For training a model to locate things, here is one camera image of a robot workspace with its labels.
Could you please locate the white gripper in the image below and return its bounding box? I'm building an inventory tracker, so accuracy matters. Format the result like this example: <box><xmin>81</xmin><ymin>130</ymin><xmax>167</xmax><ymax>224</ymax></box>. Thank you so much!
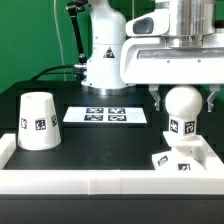
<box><xmin>120</xmin><ymin>8</ymin><xmax>224</xmax><ymax>112</ymax></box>

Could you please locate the white lamp bulb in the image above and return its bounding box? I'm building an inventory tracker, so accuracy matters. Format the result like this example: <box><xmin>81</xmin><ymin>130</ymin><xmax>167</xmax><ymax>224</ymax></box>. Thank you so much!
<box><xmin>165</xmin><ymin>85</ymin><xmax>203</xmax><ymax>140</ymax></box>

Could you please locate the white lamp base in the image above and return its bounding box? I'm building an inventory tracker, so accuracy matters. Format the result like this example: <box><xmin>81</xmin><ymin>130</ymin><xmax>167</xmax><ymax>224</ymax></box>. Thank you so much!
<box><xmin>152</xmin><ymin>131</ymin><xmax>208</xmax><ymax>172</ymax></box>

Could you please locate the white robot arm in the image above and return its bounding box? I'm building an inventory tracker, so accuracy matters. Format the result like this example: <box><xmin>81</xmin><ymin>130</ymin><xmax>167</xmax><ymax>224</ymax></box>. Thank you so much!
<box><xmin>82</xmin><ymin>0</ymin><xmax>224</xmax><ymax>105</ymax></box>

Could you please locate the white lamp shade cone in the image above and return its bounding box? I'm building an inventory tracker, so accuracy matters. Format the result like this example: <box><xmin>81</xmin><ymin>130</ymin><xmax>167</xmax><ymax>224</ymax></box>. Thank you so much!
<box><xmin>18</xmin><ymin>92</ymin><xmax>61</xmax><ymax>150</ymax></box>

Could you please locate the white marker sheet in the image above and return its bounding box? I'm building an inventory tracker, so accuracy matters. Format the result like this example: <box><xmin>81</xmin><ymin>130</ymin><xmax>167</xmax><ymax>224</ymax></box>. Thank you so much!
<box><xmin>63</xmin><ymin>107</ymin><xmax>147</xmax><ymax>124</ymax></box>

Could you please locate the black cable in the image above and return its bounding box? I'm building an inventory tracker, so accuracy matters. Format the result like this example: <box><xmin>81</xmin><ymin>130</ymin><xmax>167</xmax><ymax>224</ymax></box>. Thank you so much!
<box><xmin>31</xmin><ymin>64</ymin><xmax>88</xmax><ymax>82</ymax></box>

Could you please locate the white thin cable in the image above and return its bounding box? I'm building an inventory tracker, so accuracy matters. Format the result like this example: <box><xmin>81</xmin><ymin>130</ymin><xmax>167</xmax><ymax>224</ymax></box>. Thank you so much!
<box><xmin>53</xmin><ymin>0</ymin><xmax>67</xmax><ymax>82</ymax></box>

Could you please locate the white U-shaped border frame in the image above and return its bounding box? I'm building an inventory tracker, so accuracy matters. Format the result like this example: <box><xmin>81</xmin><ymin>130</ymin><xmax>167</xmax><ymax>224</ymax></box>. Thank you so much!
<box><xmin>0</xmin><ymin>134</ymin><xmax>224</xmax><ymax>195</ymax></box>

